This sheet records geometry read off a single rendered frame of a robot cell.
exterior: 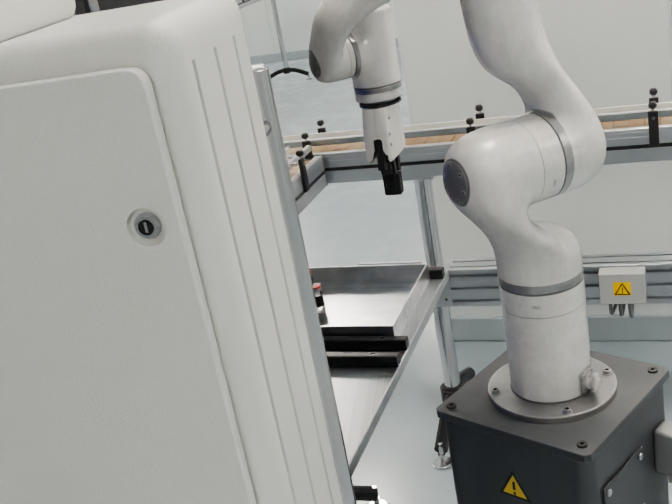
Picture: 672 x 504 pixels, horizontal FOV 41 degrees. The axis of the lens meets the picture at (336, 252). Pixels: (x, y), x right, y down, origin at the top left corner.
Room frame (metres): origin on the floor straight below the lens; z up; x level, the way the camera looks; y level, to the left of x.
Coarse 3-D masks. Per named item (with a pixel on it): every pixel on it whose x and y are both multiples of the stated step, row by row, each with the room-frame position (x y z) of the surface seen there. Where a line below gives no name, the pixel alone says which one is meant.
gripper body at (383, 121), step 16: (400, 96) 1.57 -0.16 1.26; (368, 112) 1.54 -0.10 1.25; (384, 112) 1.53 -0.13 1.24; (368, 128) 1.54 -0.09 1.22; (384, 128) 1.53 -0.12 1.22; (400, 128) 1.58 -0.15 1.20; (368, 144) 1.54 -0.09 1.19; (384, 144) 1.53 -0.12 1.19; (400, 144) 1.58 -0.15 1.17; (368, 160) 1.54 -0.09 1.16
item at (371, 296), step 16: (320, 272) 1.71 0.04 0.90; (336, 272) 1.69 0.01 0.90; (352, 272) 1.68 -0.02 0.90; (368, 272) 1.67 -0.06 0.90; (384, 272) 1.66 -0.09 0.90; (400, 272) 1.64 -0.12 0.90; (416, 272) 1.63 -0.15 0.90; (336, 288) 1.66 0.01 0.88; (352, 288) 1.65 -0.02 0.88; (368, 288) 1.63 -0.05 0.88; (384, 288) 1.62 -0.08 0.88; (400, 288) 1.61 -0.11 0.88; (416, 288) 1.54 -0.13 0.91; (336, 304) 1.59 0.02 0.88; (352, 304) 1.57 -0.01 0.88; (368, 304) 1.56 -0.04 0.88; (384, 304) 1.55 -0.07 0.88; (400, 304) 1.53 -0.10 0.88; (416, 304) 1.52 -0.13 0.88; (320, 320) 1.53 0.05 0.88; (336, 320) 1.52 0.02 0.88; (352, 320) 1.50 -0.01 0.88; (368, 320) 1.49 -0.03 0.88; (384, 320) 1.48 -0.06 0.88; (400, 320) 1.43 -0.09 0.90
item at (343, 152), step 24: (480, 120) 2.43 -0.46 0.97; (504, 120) 2.40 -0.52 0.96; (600, 120) 2.24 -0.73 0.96; (624, 120) 2.29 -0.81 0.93; (648, 120) 2.17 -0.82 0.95; (288, 144) 2.58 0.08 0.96; (312, 144) 2.55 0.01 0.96; (336, 144) 2.60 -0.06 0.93; (360, 144) 2.55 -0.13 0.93; (408, 144) 2.45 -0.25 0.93; (432, 144) 2.39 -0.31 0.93; (624, 144) 2.20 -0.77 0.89; (648, 144) 2.18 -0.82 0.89; (336, 168) 2.50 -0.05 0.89; (360, 168) 2.48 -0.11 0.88; (408, 168) 2.42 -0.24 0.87; (432, 168) 2.39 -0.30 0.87
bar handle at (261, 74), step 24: (264, 72) 0.76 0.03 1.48; (264, 96) 0.76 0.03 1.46; (264, 120) 0.76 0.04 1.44; (288, 168) 0.77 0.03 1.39; (288, 192) 0.76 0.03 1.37; (288, 216) 0.76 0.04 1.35; (288, 240) 0.76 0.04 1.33; (312, 288) 0.77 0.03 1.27; (312, 312) 0.76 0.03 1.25; (312, 336) 0.76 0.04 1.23; (336, 408) 0.77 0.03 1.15; (336, 432) 0.76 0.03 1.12; (336, 456) 0.76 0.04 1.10
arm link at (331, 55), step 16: (336, 0) 1.49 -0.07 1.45; (352, 0) 1.47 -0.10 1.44; (368, 0) 1.46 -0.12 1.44; (384, 0) 1.46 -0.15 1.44; (320, 16) 1.50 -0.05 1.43; (336, 16) 1.47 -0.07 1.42; (352, 16) 1.46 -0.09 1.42; (320, 32) 1.49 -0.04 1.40; (336, 32) 1.47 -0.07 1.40; (320, 48) 1.50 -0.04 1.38; (336, 48) 1.48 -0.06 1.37; (352, 48) 1.52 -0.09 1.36; (320, 64) 1.51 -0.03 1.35; (336, 64) 1.50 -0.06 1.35; (352, 64) 1.52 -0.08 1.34; (320, 80) 1.53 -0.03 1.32; (336, 80) 1.53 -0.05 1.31
